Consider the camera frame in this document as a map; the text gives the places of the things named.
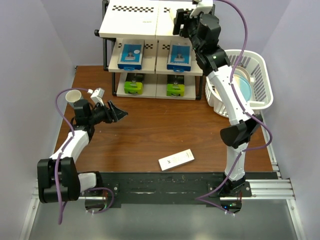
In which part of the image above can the aluminium rail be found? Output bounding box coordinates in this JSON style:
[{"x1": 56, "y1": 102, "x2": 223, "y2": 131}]
[{"x1": 20, "y1": 172, "x2": 306, "y2": 240}]

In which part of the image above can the white Harry's razor box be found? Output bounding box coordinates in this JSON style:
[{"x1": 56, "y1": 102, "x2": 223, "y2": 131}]
[{"x1": 169, "y1": 7, "x2": 177, "y2": 23}]

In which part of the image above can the beige and blue plate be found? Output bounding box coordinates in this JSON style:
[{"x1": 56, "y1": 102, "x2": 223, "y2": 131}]
[{"x1": 233, "y1": 66, "x2": 252, "y2": 102}]

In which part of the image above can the blue ceramic mug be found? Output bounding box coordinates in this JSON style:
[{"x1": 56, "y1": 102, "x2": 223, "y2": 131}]
[{"x1": 65, "y1": 89, "x2": 83, "y2": 108}]

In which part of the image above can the blue razor package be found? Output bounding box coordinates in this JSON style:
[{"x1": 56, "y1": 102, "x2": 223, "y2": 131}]
[{"x1": 166, "y1": 41, "x2": 192, "y2": 73}]

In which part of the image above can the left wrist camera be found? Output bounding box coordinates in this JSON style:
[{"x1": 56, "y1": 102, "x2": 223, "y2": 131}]
[{"x1": 90, "y1": 87, "x2": 105, "y2": 106}]

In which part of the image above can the black green razor box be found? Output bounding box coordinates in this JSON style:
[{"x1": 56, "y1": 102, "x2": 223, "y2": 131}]
[{"x1": 124, "y1": 73, "x2": 145, "y2": 95}]

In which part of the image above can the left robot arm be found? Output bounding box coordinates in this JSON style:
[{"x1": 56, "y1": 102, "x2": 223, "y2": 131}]
[{"x1": 37, "y1": 99, "x2": 128, "y2": 203}]

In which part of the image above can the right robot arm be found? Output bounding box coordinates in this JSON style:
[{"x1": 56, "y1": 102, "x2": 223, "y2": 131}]
[{"x1": 172, "y1": 8, "x2": 262, "y2": 197}]

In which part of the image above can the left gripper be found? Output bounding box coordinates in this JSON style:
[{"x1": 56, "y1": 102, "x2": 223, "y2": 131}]
[{"x1": 87, "y1": 100, "x2": 128, "y2": 126}]

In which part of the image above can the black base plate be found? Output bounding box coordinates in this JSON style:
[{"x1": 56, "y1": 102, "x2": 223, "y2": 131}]
[{"x1": 79, "y1": 172, "x2": 277, "y2": 210}]

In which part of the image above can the black green razor package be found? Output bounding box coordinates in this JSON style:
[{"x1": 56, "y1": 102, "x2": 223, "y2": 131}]
[{"x1": 166, "y1": 75, "x2": 185, "y2": 97}]

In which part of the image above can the blue booklet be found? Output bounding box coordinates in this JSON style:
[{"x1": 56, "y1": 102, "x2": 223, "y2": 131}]
[{"x1": 117, "y1": 39, "x2": 145, "y2": 71}]

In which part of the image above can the white three-tier shelf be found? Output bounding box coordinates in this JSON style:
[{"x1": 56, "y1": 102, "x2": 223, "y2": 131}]
[{"x1": 94, "y1": 0, "x2": 214, "y2": 100}]

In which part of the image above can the white plastic basket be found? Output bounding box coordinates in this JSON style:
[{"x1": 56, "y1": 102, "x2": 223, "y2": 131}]
[{"x1": 205, "y1": 50, "x2": 274, "y2": 118}]

